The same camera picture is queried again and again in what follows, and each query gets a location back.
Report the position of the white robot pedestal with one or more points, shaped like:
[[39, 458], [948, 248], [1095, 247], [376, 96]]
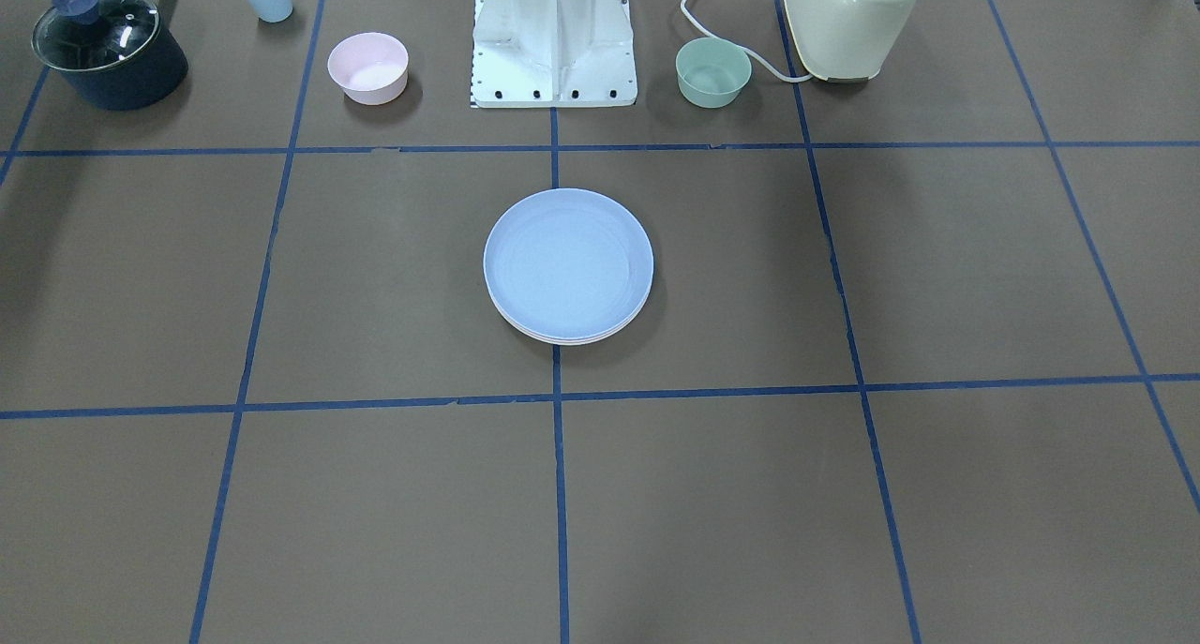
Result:
[[553, 54]]

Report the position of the pink bowl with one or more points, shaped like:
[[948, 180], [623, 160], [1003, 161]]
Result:
[[371, 68]]

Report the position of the cream plate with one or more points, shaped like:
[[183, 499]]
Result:
[[568, 341]]

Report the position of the dark blue pot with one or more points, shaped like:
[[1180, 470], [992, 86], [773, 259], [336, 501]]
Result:
[[146, 78]]

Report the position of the green bowl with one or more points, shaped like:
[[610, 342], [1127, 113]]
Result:
[[711, 72]]

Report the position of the blue plate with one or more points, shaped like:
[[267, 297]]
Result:
[[570, 242]]

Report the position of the cream toaster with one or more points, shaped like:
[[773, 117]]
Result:
[[845, 41]]

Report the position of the pink plate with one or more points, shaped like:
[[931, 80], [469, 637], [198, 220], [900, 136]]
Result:
[[549, 318]]

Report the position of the glass pot lid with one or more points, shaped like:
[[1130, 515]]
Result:
[[90, 35]]

